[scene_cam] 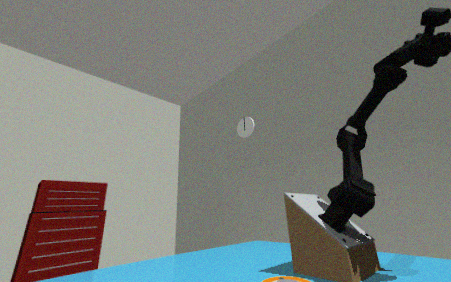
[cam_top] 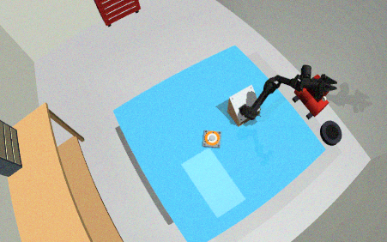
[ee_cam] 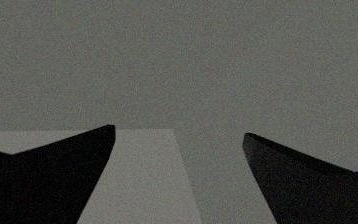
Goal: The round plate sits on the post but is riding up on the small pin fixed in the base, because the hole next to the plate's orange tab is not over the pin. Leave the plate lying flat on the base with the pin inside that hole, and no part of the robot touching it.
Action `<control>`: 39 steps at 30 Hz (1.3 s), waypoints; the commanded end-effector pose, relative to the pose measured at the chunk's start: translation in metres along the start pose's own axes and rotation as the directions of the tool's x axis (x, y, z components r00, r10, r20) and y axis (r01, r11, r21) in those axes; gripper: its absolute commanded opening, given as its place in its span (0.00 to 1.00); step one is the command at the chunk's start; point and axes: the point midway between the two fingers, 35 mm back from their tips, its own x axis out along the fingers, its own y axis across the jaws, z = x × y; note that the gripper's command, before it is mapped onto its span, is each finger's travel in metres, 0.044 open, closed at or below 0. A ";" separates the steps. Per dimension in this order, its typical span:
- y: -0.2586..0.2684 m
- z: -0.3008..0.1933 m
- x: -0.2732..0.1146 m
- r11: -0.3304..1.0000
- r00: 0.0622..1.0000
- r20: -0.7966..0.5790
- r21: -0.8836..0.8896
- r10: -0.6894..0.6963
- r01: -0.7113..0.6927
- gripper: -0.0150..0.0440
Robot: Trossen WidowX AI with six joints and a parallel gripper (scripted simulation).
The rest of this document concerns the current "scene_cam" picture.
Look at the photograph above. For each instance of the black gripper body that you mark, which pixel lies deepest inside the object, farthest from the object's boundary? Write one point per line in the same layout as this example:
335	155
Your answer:
431	18

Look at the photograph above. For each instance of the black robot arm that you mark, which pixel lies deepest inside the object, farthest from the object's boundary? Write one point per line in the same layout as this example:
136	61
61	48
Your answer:
353	194

